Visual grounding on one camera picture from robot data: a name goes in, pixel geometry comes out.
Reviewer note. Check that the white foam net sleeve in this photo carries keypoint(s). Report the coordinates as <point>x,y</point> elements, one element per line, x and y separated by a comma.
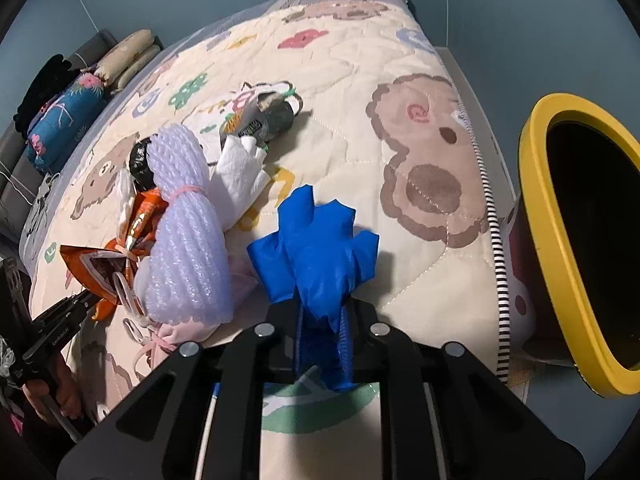
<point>185,250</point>

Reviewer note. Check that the black cloth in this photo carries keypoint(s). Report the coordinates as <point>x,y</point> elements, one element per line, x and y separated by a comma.
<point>42,85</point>

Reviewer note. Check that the beige printed pillow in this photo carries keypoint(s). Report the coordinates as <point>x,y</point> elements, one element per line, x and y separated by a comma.
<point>127,47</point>
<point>140,67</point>

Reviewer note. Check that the blue floral pillow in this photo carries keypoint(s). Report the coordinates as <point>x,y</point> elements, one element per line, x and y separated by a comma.
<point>62,120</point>

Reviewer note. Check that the blue rubber glove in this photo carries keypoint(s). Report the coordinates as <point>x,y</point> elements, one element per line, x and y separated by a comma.
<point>310,255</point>

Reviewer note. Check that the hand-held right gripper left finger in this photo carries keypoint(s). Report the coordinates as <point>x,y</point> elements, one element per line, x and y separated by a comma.
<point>298,345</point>

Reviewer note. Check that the cartoon printed blanket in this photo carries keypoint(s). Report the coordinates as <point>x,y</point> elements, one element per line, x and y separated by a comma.
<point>350,160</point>

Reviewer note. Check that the thin pink rubber band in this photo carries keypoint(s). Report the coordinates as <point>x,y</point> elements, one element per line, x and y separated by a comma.
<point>185,191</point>

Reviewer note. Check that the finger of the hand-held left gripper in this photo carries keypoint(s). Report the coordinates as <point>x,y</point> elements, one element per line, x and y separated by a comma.
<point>62,327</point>

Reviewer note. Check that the person's left hand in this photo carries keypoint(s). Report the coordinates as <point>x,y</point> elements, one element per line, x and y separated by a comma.
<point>62,395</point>

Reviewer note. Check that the yellow rimmed bin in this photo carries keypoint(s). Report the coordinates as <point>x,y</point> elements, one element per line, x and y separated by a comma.
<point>545,210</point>

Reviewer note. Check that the pink elastic band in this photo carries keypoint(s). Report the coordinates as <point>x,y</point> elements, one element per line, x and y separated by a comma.
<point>128,256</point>

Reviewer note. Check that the white tissue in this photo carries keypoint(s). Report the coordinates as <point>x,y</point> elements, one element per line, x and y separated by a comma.
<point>235,175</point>

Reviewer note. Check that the black plastic bag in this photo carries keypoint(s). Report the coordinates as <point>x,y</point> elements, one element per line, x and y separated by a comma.
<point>140,160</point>

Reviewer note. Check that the pale pink cloth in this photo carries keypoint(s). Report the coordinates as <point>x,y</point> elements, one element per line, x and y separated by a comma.
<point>185,332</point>

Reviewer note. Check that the orange snack wrapper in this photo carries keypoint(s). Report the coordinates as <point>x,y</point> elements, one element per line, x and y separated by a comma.
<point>95,266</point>

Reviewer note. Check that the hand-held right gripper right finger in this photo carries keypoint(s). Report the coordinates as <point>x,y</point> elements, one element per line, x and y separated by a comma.
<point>346,350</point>

